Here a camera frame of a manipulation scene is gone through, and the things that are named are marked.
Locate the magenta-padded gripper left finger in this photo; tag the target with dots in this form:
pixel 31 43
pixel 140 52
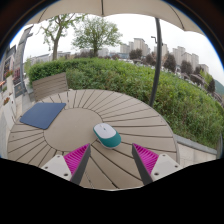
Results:
pixel 58 165

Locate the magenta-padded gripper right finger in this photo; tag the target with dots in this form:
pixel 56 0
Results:
pixel 165 165

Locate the white and teal computer mouse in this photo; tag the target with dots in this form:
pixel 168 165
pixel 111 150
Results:
pixel 106 134

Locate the blue rectangular mouse pad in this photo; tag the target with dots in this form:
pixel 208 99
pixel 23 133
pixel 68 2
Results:
pixel 42 115

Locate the brown slatted outdoor chair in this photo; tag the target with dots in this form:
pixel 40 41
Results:
pixel 50 86

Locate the green hedge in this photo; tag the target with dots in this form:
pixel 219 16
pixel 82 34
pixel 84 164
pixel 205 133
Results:
pixel 133 83

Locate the dark curved parasol pole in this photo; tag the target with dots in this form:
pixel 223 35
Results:
pixel 157 66

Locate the thin-crowned tree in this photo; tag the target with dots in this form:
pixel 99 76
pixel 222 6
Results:
pixel 55 43

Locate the distant apartment buildings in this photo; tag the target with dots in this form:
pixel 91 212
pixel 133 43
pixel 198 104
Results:
pixel 140 45

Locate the round-crowned tree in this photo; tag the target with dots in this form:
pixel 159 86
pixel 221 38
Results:
pixel 96 35

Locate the dark stone sign post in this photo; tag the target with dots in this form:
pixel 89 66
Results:
pixel 20 63

